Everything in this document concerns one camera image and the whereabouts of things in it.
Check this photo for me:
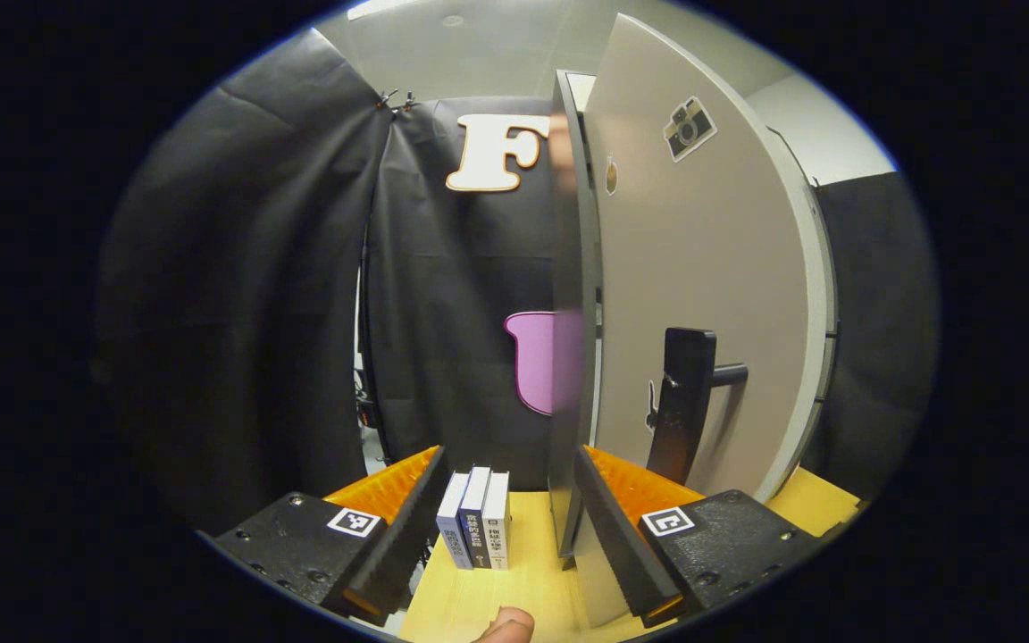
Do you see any dark book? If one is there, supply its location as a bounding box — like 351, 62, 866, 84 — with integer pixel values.
459, 465, 494, 571

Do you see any black left door handle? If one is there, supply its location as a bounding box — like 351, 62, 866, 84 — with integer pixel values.
646, 327, 750, 486

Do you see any pale blue book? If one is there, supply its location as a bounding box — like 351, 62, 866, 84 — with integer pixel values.
436, 472, 476, 572

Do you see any white cabinet door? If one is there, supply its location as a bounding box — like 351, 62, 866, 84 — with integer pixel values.
548, 13, 824, 627

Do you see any black backdrop cloth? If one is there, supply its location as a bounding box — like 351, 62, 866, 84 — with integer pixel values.
95, 27, 941, 537

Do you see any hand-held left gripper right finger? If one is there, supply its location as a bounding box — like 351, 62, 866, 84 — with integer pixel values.
573, 445, 824, 629

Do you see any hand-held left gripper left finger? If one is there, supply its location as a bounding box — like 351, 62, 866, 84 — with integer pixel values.
213, 445, 451, 624

